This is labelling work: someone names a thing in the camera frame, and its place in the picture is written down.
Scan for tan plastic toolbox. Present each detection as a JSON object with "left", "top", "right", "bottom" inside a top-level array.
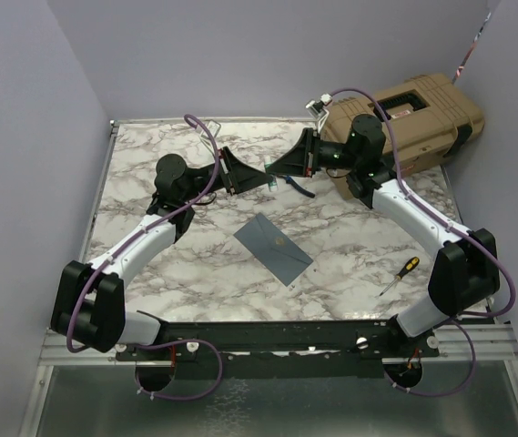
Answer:
[{"left": 321, "top": 74, "right": 485, "bottom": 178}]

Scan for green white glue stick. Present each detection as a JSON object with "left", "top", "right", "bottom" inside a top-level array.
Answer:
[{"left": 264, "top": 156, "right": 278, "bottom": 192}]

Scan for grey envelope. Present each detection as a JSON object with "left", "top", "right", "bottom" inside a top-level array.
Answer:
[{"left": 234, "top": 213, "right": 313, "bottom": 286}]

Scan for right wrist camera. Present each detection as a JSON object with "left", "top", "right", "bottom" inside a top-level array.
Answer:
[{"left": 305, "top": 93, "right": 333, "bottom": 134}]

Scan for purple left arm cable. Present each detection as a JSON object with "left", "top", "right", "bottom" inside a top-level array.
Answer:
[{"left": 65, "top": 113, "right": 223, "bottom": 404}]

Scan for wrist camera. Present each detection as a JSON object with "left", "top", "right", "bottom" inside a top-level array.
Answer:
[
  {"left": 305, "top": 93, "right": 333, "bottom": 134},
  {"left": 196, "top": 119, "right": 221, "bottom": 147}
]

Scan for blue handled pliers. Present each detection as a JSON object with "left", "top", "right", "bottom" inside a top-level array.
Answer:
[{"left": 283, "top": 176, "right": 315, "bottom": 198}]

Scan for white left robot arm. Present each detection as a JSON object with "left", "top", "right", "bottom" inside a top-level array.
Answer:
[{"left": 50, "top": 147, "right": 269, "bottom": 360}]

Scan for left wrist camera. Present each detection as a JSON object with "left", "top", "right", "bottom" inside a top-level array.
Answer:
[{"left": 196, "top": 119, "right": 221, "bottom": 147}]

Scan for yellow black screwdriver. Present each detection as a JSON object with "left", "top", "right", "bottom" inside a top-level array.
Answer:
[{"left": 379, "top": 257, "right": 420, "bottom": 296}]

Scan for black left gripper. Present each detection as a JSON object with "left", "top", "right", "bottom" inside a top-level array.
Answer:
[{"left": 182, "top": 146, "right": 273, "bottom": 203}]

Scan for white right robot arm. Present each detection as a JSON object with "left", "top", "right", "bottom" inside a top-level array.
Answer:
[{"left": 267, "top": 114, "right": 500, "bottom": 356}]

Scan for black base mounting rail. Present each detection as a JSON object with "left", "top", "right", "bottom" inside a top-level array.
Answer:
[{"left": 116, "top": 320, "right": 439, "bottom": 380}]

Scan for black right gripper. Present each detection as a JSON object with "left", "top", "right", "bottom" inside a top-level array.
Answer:
[{"left": 267, "top": 129, "right": 360, "bottom": 179}]

